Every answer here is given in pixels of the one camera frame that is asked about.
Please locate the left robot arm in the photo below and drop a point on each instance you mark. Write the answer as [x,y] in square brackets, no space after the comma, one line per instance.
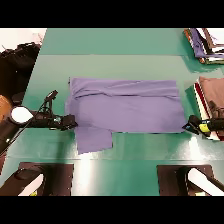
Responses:
[22,115]

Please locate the red garment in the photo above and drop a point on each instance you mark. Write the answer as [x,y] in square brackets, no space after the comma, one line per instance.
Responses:
[197,91]

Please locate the brown garment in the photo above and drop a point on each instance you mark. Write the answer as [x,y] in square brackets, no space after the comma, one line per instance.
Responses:
[213,91]

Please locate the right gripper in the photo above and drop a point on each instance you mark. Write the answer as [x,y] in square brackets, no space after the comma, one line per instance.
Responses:
[192,125]

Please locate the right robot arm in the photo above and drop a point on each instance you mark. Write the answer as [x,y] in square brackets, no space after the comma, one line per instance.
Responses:
[216,124]

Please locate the heap of black clothes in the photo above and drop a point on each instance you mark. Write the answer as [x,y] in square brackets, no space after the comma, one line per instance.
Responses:
[16,66]

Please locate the blue garment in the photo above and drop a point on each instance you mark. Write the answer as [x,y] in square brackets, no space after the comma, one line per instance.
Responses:
[198,45]

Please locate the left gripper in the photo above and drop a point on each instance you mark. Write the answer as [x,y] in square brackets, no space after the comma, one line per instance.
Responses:
[68,122]

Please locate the purple shirt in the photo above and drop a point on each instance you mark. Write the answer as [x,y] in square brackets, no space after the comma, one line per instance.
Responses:
[133,110]

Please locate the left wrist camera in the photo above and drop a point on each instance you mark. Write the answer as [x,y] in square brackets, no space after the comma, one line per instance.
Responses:
[49,99]

